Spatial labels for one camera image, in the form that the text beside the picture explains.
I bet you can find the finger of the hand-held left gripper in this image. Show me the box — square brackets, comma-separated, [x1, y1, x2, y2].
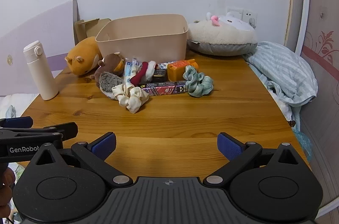
[0, 122, 79, 145]
[0, 117, 34, 129]

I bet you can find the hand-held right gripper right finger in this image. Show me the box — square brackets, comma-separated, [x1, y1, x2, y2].
[203, 132, 308, 186]

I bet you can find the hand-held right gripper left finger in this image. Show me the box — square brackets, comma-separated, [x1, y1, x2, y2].
[29, 131, 133, 186]

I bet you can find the cream scrunchie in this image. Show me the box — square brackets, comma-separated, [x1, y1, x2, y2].
[111, 83, 151, 114]

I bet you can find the grey plush hedgehog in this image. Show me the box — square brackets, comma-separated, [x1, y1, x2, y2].
[99, 71, 125, 100]

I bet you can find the white blue packet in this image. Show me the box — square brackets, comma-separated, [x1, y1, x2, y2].
[123, 57, 143, 87]

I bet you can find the brown plush squirrel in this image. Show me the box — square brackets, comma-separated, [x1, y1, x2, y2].
[90, 52, 126, 88]

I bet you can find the small black box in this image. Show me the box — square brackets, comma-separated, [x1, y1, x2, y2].
[153, 70, 168, 83]

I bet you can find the orange packet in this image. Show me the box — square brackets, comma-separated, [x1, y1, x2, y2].
[167, 60, 199, 82]

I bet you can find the beige plastic container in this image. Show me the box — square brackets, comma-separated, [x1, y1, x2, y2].
[95, 14, 189, 65]

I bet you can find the person's left hand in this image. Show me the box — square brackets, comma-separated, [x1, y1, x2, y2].
[0, 168, 14, 217]

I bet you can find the grey cloth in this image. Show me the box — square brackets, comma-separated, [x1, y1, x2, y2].
[5, 105, 17, 119]

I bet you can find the white bedding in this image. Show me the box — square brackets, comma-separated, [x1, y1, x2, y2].
[0, 94, 40, 121]

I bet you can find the white thermos bottle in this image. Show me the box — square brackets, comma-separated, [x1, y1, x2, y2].
[23, 41, 59, 101]

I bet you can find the green scrunchie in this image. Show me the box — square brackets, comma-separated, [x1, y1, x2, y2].
[183, 66, 214, 98]

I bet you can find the orange plush toy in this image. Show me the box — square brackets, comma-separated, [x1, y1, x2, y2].
[65, 36, 103, 77]

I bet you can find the bluish plastic bag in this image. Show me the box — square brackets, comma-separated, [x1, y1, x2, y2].
[293, 129, 313, 161]

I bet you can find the red white plush sock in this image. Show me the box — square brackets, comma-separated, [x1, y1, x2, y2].
[131, 60, 158, 87]

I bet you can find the long purple printed box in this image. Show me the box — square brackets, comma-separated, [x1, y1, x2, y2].
[138, 80, 187, 96]

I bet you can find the light blue striped cloth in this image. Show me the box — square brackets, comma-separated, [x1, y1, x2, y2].
[242, 41, 318, 108]

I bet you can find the lilac headboard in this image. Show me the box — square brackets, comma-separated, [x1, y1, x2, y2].
[0, 0, 80, 96]

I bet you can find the light wooden stand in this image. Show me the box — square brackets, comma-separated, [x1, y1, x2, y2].
[74, 18, 112, 45]

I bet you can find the white plush pillow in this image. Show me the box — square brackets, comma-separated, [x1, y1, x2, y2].
[187, 13, 258, 56]

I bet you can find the floral patterned wardrobe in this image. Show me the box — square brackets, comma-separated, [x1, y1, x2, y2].
[285, 0, 339, 219]

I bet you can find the white wall switch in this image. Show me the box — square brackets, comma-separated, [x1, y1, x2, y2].
[227, 8, 258, 29]

